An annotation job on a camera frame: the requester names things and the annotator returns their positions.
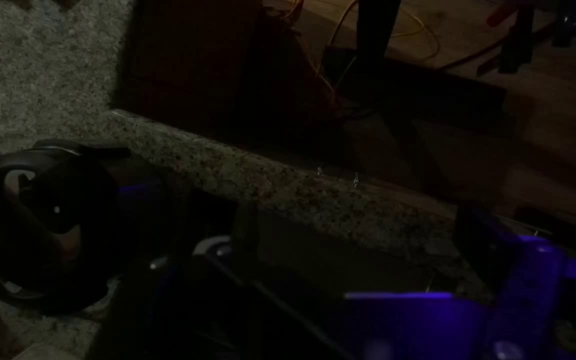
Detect black tripod stand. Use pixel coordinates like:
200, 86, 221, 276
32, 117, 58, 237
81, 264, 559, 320
324, 0, 406, 87

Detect red cable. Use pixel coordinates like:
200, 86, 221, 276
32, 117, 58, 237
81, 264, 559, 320
435, 6, 527, 74

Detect black electric kettle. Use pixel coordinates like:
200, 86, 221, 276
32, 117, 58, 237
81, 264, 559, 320
0, 138, 137, 315

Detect yellow cable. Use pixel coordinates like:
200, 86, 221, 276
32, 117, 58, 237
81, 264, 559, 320
326, 0, 445, 68

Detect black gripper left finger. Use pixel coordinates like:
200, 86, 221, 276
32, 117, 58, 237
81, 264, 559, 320
100, 198, 345, 360

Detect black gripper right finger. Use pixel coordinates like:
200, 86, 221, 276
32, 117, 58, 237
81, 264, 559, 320
341, 201, 576, 360

